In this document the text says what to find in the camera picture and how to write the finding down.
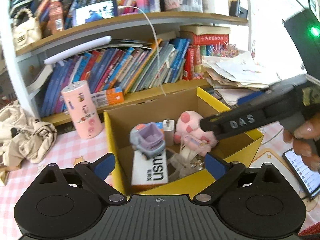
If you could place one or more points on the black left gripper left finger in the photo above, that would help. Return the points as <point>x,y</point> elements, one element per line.
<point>93,176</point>

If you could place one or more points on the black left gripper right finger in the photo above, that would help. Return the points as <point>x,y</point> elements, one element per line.
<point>225,174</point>

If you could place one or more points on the pearl flower hair accessory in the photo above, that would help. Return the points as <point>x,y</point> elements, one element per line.
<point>189,159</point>

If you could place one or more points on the white orange toothpaste box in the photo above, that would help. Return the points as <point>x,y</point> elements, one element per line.
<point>149,173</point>

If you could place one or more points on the pink plush pig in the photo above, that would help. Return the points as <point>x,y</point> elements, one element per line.
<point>189,132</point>

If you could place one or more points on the blue purple toy truck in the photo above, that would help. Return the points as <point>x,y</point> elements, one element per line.
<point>148,139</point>

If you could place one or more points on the person's right hand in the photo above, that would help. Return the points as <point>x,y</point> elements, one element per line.
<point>309,130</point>

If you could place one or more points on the stack of loose papers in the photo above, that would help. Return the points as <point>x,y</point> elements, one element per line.
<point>243,72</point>

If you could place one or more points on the yellow cardboard box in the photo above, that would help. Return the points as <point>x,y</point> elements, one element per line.
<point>120,121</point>

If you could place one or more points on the smartphone on table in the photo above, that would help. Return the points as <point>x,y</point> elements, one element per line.
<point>307,178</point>

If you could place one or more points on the pink cylindrical container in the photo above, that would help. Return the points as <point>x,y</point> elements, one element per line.
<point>82,110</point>

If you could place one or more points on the beige cloth bag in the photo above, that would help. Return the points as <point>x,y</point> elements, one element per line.
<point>24,137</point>

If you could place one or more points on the red thick dictionary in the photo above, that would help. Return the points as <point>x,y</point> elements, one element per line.
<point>205,39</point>

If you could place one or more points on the white bookshelf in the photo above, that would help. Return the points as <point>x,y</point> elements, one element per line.
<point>89,36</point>

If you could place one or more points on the smartphone on shelf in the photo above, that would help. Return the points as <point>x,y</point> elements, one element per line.
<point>94,12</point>

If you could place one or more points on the white pearl handbag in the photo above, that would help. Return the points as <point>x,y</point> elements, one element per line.
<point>27,32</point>

